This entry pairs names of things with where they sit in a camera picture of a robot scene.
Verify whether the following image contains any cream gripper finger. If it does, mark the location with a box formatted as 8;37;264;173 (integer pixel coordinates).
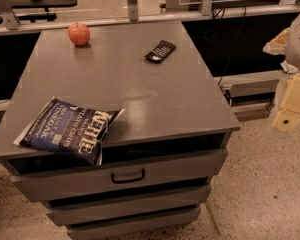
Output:
272;73;300;132

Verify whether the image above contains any dark background table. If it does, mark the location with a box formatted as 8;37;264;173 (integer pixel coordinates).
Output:
7;0;77;22

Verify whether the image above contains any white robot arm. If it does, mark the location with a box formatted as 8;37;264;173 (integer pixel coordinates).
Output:
263;14;300;132

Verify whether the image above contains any red apple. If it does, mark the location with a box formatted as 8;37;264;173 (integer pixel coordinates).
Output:
68;22;90;46

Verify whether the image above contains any black hanging cable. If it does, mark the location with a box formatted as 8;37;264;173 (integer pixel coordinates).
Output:
216;6;248;78

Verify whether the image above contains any blue kettle chips bag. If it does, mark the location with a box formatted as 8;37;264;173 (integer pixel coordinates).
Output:
14;98;124;166

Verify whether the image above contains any black drawer handle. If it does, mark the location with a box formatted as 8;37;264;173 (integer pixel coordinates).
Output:
111;169;145;184

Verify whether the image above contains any grey drawer cabinet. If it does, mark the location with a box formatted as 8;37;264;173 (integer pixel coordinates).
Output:
0;22;239;240

